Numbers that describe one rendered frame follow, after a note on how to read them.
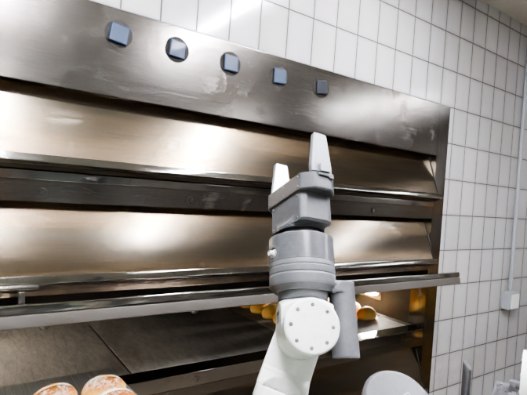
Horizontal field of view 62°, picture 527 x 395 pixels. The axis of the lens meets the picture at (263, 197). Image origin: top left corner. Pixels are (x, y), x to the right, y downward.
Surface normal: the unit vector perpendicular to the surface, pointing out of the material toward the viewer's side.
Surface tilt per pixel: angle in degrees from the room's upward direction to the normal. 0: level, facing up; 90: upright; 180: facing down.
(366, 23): 90
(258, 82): 90
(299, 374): 67
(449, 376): 90
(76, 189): 90
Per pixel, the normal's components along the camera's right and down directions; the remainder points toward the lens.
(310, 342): 0.07, -0.39
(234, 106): 0.57, 0.05
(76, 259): 0.56, -0.29
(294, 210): -0.89, -0.18
